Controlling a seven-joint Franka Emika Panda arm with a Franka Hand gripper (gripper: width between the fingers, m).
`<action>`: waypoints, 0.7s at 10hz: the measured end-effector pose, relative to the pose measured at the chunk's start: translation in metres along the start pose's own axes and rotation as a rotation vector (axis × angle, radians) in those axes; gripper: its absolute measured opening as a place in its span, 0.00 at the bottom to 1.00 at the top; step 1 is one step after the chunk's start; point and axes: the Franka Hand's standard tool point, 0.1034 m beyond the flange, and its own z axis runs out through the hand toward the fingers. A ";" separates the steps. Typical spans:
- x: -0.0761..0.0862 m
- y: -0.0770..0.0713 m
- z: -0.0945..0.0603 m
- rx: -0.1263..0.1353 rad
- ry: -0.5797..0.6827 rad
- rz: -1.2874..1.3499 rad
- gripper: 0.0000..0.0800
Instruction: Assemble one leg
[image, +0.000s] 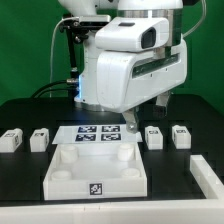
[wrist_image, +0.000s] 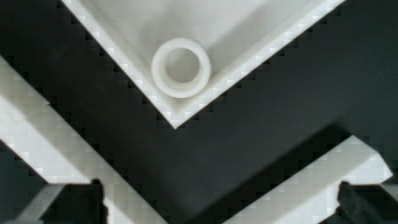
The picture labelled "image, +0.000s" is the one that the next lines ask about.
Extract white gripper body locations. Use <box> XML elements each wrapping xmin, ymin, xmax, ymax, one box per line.
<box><xmin>97</xmin><ymin>40</ymin><xmax>187</xmax><ymax>113</ymax></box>

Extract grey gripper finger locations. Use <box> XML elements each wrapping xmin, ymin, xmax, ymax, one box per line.
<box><xmin>122</xmin><ymin>107</ymin><xmax>138</xmax><ymax>133</ymax></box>
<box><xmin>153</xmin><ymin>91</ymin><xmax>171</xmax><ymax>118</ymax></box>

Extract white square table top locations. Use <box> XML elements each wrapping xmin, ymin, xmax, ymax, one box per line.
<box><xmin>43</xmin><ymin>142</ymin><xmax>147</xmax><ymax>200</ymax></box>

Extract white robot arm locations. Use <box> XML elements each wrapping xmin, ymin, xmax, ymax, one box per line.
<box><xmin>58</xmin><ymin>0</ymin><xmax>187</xmax><ymax>133</ymax></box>

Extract white sheet with AprilTags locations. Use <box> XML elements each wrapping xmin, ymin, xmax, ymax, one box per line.
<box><xmin>53</xmin><ymin>124</ymin><xmax>142</xmax><ymax>144</ymax></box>

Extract white L-shaped obstacle fence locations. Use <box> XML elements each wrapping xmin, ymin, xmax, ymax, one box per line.
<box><xmin>0</xmin><ymin>155</ymin><xmax>224</xmax><ymax>224</ymax></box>

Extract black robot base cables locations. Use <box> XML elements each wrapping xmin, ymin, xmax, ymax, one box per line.
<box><xmin>30</xmin><ymin>78</ymin><xmax>80</xmax><ymax>99</ymax></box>

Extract black camera on stand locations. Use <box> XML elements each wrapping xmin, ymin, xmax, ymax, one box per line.
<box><xmin>59</xmin><ymin>14</ymin><xmax>111</xmax><ymax>96</ymax></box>

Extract white camera cable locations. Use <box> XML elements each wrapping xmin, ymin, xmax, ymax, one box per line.
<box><xmin>49</xmin><ymin>18</ymin><xmax>73</xmax><ymax>98</ymax></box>

